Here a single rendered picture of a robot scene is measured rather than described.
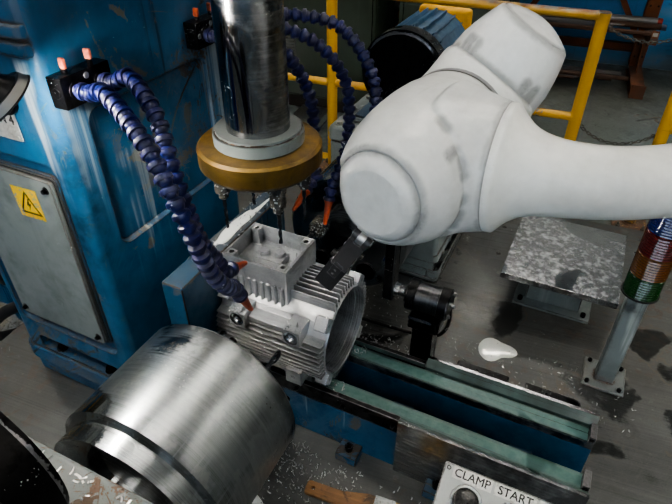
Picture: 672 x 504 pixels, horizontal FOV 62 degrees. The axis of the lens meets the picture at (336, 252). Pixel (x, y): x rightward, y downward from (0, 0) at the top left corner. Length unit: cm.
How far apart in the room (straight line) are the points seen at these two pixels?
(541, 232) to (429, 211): 105
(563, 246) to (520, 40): 91
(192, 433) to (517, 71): 51
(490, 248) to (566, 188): 112
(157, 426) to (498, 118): 48
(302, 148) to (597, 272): 78
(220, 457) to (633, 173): 51
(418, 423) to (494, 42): 63
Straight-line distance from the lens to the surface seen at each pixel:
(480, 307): 135
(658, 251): 106
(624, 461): 117
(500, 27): 55
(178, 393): 70
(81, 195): 85
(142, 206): 95
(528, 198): 43
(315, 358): 90
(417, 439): 95
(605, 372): 125
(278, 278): 88
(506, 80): 54
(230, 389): 72
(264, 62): 74
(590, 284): 131
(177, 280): 88
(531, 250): 136
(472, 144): 41
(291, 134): 79
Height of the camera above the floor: 169
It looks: 37 degrees down
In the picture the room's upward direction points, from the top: straight up
